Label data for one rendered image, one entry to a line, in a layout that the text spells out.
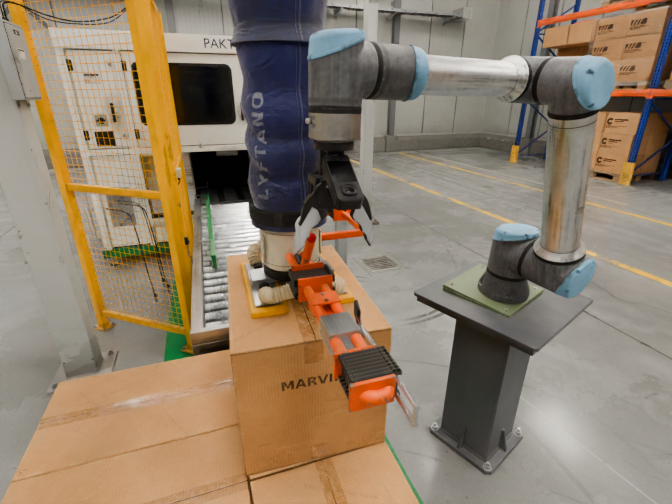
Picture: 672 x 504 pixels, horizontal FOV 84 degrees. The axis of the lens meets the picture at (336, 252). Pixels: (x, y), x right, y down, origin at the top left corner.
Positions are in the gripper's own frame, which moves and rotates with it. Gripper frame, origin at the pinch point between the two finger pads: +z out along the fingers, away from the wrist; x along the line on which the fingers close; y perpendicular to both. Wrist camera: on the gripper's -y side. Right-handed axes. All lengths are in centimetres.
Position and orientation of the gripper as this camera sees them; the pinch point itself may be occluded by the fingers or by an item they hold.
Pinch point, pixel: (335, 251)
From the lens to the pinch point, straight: 71.3
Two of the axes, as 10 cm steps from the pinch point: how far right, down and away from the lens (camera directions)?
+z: -0.2, 9.3, 3.7
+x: -9.5, 1.0, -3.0
